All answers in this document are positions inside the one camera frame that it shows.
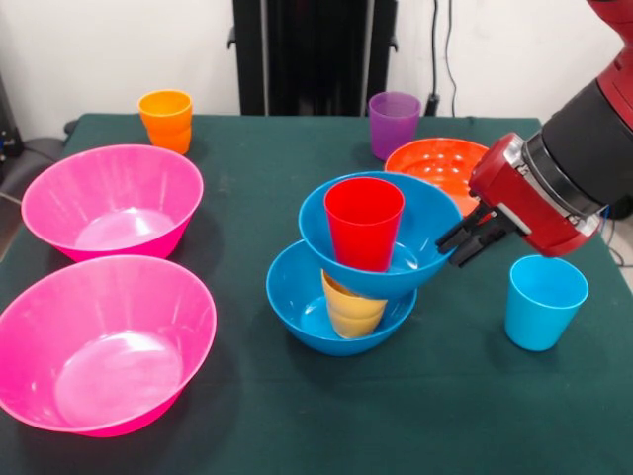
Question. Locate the light blue plastic cup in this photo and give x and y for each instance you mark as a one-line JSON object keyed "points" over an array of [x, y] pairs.
{"points": [[544, 307]]}

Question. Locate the orange plastic cup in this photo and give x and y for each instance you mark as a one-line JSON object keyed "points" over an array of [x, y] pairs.
{"points": [[165, 123]]}

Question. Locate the blue plastic bowl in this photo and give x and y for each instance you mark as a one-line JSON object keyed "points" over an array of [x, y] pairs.
{"points": [[425, 213], [287, 297]]}

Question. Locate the purple plastic cup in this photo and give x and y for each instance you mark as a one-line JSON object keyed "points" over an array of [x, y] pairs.
{"points": [[393, 123]]}

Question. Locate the dark green table cloth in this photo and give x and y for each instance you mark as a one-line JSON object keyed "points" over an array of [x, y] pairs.
{"points": [[445, 396]]}

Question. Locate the black upright post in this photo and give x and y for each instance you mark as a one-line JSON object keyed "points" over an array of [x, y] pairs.
{"points": [[306, 49]]}

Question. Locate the yellow plastic cup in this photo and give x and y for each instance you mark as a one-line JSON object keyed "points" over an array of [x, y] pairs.
{"points": [[353, 316]]}

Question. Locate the pink plastic bowl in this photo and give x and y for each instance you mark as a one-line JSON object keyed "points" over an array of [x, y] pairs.
{"points": [[99, 346], [74, 198]]}

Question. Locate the red-orange plastic bowl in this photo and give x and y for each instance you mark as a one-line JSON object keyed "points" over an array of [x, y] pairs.
{"points": [[435, 158]]}

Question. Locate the red plastic cup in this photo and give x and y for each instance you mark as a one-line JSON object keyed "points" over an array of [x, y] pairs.
{"points": [[363, 227]]}

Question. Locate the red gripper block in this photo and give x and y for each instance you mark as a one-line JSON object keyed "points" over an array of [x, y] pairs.
{"points": [[519, 198]]}

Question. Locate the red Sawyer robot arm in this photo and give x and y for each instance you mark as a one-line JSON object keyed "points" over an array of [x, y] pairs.
{"points": [[588, 138]]}

